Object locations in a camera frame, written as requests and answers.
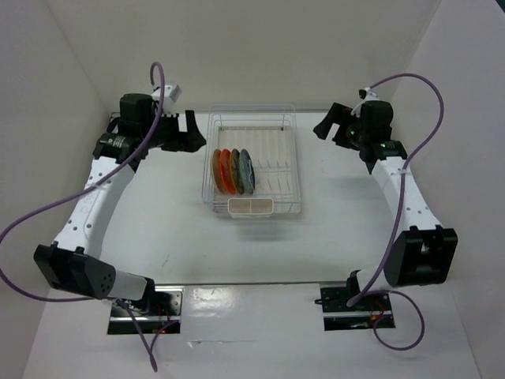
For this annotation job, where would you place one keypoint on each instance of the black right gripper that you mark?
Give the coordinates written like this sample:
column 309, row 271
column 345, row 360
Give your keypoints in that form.
column 339, row 114

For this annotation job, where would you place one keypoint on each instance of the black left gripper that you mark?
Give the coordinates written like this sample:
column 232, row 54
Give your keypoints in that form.
column 191, row 140

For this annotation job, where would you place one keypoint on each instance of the cream patterned plate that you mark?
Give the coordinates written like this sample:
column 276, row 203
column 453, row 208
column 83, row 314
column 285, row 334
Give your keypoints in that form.
column 216, row 171

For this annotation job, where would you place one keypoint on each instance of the orange plate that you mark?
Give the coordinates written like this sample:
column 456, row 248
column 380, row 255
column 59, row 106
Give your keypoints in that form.
column 225, row 171

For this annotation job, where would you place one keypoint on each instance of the yellow patterned plate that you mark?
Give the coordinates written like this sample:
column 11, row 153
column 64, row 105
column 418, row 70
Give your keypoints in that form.
column 235, row 171

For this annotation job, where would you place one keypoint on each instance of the blue patterned plate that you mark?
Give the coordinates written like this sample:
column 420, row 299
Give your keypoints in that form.
column 247, row 174

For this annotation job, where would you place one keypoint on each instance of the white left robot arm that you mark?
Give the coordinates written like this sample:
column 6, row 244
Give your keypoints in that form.
column 72, row 263

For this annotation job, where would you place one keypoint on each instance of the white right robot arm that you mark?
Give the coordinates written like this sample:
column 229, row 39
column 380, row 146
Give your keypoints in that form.
column 420, row 250

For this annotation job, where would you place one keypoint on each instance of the beige cutlery holder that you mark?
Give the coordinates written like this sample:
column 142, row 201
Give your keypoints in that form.
column 245, row 208

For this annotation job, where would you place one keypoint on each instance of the white wire dish rack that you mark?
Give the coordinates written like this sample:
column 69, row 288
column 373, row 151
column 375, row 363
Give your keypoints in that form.
column 268, row 133

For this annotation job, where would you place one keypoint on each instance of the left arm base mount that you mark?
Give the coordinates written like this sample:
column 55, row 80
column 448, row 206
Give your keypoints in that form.
column 162, row 314

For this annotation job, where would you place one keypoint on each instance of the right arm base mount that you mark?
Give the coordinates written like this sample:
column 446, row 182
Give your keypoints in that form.
column 337, row 316

